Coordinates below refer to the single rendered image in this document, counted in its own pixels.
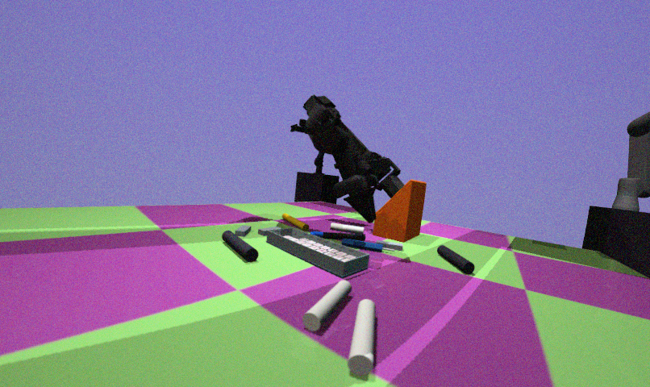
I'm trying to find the white cylinder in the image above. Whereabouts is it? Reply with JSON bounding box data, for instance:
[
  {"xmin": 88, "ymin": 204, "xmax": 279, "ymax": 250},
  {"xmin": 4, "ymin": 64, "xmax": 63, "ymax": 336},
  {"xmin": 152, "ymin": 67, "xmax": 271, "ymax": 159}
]
[
  {"xmin": 302, "ymin": 280, "xmax": 352, "ymax": 331},
  {"xmin": 331, "ymin": 223, "xmax": 364, "ymax": 234},
  {"xmin": 348, "ymin": 299, "xmax": 376, "ymax": 375}
]

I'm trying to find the yellow cylinder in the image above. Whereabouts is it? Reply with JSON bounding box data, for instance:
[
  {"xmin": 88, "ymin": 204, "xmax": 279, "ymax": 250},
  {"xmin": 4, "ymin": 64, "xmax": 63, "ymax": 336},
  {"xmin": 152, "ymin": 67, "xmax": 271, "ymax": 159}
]
[{"xmin": 282, "ymin": 214, "xmax": 309, "ymax": 231}]

